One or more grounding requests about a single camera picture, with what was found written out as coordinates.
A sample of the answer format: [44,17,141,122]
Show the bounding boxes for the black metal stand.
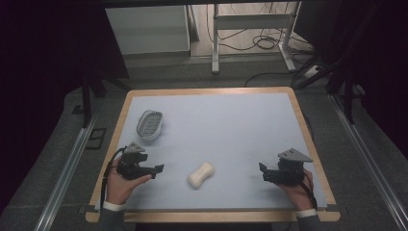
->
[296,57,364,125]
[76,71,133,129]

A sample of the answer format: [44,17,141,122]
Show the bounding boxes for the black floor cables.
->
[205,2,321,89]

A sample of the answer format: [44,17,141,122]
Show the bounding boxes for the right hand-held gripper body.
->
[265,147,314,187]

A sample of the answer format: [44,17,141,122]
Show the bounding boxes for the grey cabinet panel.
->
[105,4,191,56]

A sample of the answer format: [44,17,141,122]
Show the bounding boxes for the aluminium floor rail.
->
[33,115,98,231]
[329,94,408,231]

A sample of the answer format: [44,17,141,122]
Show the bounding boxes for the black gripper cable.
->
[299,179,319,211]
[99,145,128,210]

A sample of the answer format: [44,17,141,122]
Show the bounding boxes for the person's right hand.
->
[277,168,316,213]

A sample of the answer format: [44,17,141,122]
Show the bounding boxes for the pale blue table mat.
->
[94,92,329,212]

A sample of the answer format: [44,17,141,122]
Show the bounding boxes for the white metal desk frame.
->
[211,0,303,75]

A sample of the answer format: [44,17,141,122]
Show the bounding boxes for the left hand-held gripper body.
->
[115,141,156,181]

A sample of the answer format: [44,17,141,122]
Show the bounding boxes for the grey oval soap dish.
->
[136,109,165,141]

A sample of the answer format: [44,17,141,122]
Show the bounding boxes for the person's left hand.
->
[105,156,153,207]

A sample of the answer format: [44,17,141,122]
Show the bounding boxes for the cream white soap bar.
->
[187,161,216,190]

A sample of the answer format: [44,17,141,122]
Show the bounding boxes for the white power strip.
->
[303,64,322,80]

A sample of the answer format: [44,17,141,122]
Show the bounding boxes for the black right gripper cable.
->
[299,179,319,211]

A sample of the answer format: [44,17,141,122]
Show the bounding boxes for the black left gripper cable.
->
[99,145,128,210]

